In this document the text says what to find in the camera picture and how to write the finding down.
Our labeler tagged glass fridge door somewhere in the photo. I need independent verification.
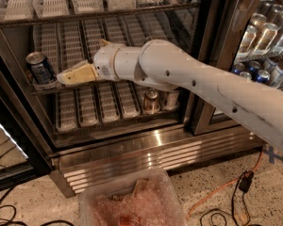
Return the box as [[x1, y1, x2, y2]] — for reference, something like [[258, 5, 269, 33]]
[[191, 0, 283, 136]]

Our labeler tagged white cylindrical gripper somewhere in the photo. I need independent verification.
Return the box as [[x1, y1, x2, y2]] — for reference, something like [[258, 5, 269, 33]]
[[57, 39, 142, 86]]

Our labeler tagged gold can bottom shelf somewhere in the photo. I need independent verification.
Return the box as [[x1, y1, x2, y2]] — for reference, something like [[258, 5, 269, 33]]
[[143, 89, 159, 114]]

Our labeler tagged black cable left floor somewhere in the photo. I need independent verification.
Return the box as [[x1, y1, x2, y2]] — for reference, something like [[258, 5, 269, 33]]
[[0, 186, 75, 226]]

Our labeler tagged blue tape cross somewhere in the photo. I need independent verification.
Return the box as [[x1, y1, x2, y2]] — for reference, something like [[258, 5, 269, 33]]
[[264, 147, 283, 164]]

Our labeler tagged blue pepsi can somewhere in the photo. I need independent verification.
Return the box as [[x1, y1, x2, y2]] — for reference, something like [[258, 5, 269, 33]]
[[25, 52, 56, 85], [256, 70, 270, 84], [232, 63, 245, 74]]

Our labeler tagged silver can upper right shelf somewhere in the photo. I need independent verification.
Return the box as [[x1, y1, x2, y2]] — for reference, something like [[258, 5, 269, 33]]
[[238, 25, 257, 57]]

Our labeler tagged black power adapter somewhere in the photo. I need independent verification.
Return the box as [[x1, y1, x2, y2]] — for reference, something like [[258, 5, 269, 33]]
[[239, 170, 254, 193]]

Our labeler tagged orange extension cable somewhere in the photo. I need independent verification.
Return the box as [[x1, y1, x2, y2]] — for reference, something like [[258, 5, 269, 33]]
[[186, 145, 264, 219]]

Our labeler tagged red can in bin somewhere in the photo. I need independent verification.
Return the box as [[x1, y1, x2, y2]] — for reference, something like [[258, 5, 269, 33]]
[[118, 216, 142, 226]]

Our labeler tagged blue pepsi can behind glass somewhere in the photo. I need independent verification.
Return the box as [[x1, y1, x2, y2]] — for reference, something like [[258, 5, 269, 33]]
[[232, 63, 245, 74]]

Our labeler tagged stainless steel fridge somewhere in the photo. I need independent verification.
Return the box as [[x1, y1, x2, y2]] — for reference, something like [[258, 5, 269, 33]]
[[0, 0, 283, 197]]

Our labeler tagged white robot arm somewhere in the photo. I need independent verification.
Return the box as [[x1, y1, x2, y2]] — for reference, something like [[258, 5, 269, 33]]
[[57, 40, 283, 153]]

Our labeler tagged clear plastic bin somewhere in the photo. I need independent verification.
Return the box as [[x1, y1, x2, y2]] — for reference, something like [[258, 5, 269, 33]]
[[79, 168, 187, 226]]

